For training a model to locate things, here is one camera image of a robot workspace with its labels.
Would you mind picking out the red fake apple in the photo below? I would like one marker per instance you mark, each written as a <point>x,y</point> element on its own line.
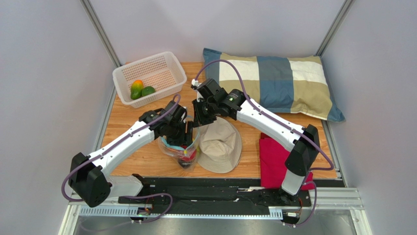
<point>187,159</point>

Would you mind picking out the clear zip top bag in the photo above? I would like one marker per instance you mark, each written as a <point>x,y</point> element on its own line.
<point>176,151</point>

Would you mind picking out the green fake avocado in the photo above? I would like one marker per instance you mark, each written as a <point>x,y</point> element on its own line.
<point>148,90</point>

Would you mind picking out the beige bucket hat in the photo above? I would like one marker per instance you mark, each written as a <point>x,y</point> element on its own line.
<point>220,147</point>

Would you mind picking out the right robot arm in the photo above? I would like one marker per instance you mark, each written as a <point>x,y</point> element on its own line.
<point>236,106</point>

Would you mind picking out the red folded cloth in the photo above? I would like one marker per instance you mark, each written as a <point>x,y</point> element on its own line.
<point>284,169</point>

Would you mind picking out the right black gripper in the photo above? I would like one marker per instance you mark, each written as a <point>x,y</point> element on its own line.
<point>201,113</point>

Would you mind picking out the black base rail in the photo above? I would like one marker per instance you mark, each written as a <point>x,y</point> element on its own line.
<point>215,196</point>

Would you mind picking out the white plastic basket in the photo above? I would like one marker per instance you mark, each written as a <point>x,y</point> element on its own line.
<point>162,71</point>

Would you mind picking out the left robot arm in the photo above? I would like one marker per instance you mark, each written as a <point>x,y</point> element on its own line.
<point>90,176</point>

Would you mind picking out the green orange fake mango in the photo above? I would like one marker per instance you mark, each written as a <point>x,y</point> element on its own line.
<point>136,89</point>

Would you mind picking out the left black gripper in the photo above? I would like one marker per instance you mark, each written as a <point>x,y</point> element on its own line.
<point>186,139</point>

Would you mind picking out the plaid pillow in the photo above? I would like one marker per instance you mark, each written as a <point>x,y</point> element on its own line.
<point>281,85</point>

